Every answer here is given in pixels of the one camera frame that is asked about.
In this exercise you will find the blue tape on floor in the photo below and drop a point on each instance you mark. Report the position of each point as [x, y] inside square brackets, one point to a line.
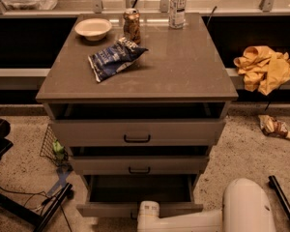
[62, 175]

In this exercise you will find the tall white drink can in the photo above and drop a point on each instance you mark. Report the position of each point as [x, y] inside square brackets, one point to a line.
[177, 10]

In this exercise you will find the brown soda can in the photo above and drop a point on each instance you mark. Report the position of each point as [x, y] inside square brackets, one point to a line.
[132, 25]

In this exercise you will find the green object in basket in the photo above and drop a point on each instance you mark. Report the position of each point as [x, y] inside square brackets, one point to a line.
[58, 150]

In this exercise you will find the grey middle drawer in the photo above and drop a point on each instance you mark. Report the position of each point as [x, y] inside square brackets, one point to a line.
[138, 165]

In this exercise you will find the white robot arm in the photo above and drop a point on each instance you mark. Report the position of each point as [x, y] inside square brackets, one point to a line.
[245, 208]

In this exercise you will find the wire mesh basket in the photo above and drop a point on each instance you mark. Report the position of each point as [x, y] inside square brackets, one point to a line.
[47, 152]

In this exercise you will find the grey drawer cabinet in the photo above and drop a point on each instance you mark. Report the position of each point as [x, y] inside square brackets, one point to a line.
[180, 76]

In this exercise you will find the black stand leg right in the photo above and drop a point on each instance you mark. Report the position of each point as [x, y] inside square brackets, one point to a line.
[274, 184]

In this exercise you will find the blue chip bag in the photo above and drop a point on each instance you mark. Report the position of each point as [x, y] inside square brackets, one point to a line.
[115, 58]

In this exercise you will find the black stand leg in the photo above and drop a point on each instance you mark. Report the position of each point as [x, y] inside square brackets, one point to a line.
[274, 184]
[38, 221]

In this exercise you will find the grey drawer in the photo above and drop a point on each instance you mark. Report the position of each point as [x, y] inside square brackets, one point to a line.
[138, 165]
[119, 196]
[155, 132]

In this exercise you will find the black stand leg left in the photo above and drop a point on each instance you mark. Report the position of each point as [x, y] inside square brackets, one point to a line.
[38, 221]

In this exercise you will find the grey top drawer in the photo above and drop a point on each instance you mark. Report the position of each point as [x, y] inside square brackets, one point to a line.
[155, 132]

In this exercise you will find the grey bottom drawer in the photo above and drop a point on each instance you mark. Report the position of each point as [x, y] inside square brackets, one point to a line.
[119, 196]

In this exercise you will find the white bowl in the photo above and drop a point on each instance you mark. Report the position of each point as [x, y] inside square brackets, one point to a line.
[93, 29]

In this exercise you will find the brown snack wrapper on floor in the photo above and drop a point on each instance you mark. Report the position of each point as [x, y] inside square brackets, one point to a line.
[271, 126]

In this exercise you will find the yellow crumpled cloth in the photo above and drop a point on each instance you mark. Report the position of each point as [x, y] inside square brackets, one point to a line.
[263, 69]

